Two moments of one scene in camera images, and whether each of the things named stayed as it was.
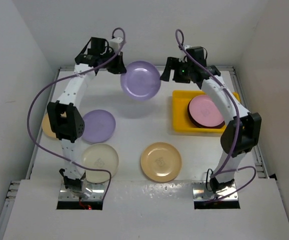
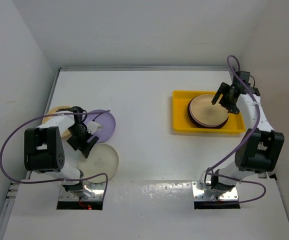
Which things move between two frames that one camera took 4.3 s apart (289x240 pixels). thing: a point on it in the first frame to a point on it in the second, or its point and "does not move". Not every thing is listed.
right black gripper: x=174 y=63 to x=224 y=89
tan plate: x=160 y=162 to x=203 y=111
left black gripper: x=118 y=67 to x=85 y=147
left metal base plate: x=97 y=194 does not move
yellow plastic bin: x=181 y=99 does not move
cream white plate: x=100 y=156 does not move
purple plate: x=99 y=126 does not move
